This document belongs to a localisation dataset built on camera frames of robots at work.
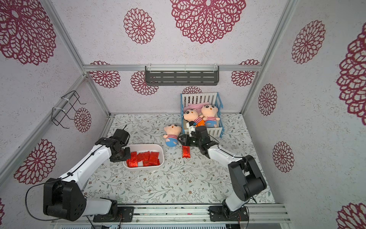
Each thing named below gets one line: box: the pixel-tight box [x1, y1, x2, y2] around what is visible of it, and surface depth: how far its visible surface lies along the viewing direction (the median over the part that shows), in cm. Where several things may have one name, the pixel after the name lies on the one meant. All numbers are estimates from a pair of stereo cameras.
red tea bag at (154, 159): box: [148, 151, 161, 166], surface depth 92 cm
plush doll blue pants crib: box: [201, 104, 221, 128], surface depth 102 cm
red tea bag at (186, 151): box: [182, 145, 191, 159], surface depth 97 cm
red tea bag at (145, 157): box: [136, 150, 151, 167], surface depth 92 cm
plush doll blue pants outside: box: [162, 124, 183, 148], surface depth 102 cm
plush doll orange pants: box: [183, 108, 206, 128], surface depth 105 cm
